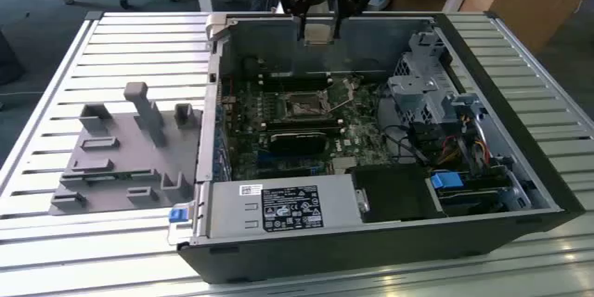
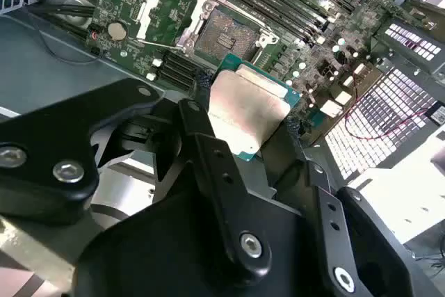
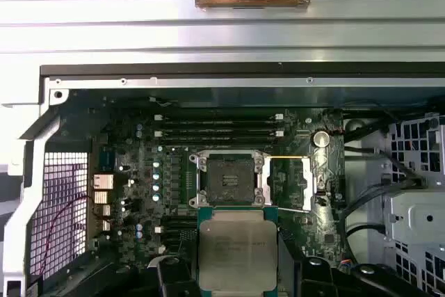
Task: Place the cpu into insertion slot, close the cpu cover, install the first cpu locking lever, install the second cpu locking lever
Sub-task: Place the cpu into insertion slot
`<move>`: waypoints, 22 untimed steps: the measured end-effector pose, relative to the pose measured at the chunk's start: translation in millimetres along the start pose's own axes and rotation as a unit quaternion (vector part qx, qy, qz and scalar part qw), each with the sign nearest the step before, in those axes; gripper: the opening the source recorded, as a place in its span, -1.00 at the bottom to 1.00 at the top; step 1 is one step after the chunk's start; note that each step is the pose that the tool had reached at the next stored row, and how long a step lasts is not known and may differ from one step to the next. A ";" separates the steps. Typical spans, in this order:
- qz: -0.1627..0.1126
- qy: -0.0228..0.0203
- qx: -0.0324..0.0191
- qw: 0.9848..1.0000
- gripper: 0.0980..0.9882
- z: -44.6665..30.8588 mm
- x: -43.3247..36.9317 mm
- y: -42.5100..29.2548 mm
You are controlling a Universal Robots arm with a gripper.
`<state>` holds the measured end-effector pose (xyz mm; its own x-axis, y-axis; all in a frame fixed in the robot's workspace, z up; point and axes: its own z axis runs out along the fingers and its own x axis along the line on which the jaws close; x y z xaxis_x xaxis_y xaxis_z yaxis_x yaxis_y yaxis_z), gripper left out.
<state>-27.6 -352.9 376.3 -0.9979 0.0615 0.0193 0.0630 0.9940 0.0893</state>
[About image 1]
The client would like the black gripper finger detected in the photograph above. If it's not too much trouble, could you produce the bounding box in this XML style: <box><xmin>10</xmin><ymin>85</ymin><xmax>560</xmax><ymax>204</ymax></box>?
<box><xmin>332</xmin><ymin>0</ymin><xmax>370</xmax><ymax>40</ymax></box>
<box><xmin>273</xmin><ymin>0</ymin><xmax>312</xmax><ymax>40</ymax></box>

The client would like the CPU socket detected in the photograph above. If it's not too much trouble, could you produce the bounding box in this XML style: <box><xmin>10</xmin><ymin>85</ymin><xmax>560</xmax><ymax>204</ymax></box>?
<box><xmin>282</xmin><ymin>91</ymin><xmax>334</xmax><ymax>120</ymax></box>

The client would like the grey case latch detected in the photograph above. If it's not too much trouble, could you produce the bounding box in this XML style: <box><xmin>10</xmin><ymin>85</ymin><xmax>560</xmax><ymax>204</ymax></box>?
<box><xmin>203</xmin><ymin>13</ymin><xmax>234</xmax><ymax>39</ymax></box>

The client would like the grey metal drive cage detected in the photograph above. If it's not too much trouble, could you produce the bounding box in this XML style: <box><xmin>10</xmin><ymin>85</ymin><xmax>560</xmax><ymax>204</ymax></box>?
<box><xmin>388</xmin><ymin>31</ymin><xmax>454</xmax><ymax>124</ymax></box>

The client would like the green motherboard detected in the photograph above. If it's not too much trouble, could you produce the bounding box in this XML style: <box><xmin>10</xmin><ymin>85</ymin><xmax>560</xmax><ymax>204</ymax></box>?
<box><xmin>218</xmin><ymin>74</ymin><xmax>401</xmax><ymax>179</ymax></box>

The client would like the black graphics card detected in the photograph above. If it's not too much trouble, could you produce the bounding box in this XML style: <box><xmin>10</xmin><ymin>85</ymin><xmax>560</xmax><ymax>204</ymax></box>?
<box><xmin>267</xmin><ymin>131</ymin><xmax>329</xmax><ymax>155</ymax></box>

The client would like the silver chipset heatsink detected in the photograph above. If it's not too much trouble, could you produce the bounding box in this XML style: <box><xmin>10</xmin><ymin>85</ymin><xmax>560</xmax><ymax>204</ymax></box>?
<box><xmin>334</xmin><ymin>157</ymin><xmax>360</xmax><ymax>173</ymax></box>

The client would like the grey parts rack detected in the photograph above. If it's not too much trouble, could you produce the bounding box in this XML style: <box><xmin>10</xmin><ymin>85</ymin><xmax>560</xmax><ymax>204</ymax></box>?
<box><xmin>49</xmin><ymin>81</ymin><xmax>206</xmax><ymax>216</ymax></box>

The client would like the blue disk carrier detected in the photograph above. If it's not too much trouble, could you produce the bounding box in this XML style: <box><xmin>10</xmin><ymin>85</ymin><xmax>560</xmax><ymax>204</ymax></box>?
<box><xmin>430</xmin><ymin>170</ymin><xmax>465</xmax><ymax>193</ymax></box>

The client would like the black plastic shroud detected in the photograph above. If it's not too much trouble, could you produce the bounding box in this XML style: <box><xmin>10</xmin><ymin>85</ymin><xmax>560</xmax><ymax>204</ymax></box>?
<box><xmin>350</xmin><ymin>164</ymin><xmax>446</xmax><ymax>223</ymax></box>

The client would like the grey power supply unit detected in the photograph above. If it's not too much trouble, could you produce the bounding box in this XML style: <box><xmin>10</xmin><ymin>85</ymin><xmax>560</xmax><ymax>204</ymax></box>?
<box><xmin>206</xmin><ymin>173</ymin><xmax>364</xmax><ymax>239</ymax></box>

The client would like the green RAM stick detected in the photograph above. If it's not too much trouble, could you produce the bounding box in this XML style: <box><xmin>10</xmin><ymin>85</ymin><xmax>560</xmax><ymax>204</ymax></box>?
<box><xmin>83</xmin><ymin>170</ymin><xmax>154</xmax><ymax>182</ymax></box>

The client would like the black PC case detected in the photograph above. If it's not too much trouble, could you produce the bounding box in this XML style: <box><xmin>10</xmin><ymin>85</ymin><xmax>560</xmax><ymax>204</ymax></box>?
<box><xmin>175</xmin><ymin>11</ymin><xmax>587</xmax><ymax>286</ymax></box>

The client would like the black cable bundle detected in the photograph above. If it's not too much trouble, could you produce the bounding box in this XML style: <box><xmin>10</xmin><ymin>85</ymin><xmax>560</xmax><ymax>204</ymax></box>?
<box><xmin>380</xmin><ymin>125</ymin><xmax>434</xmax><ymax>166</ymax></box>

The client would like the silver metal drive bracket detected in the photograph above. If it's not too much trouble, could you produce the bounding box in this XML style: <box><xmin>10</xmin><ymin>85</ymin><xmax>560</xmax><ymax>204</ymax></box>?
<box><xmin>448</xmin><ymin>93</ymin><xmax>536</xmax><ymax>211</ymax></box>

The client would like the yellow wire bundle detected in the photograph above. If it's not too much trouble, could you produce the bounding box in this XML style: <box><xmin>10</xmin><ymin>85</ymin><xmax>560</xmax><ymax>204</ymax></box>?
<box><xmin>438</xmin><ymin>138</ymin><xmax>493</xmax><ymax>166</ymax></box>

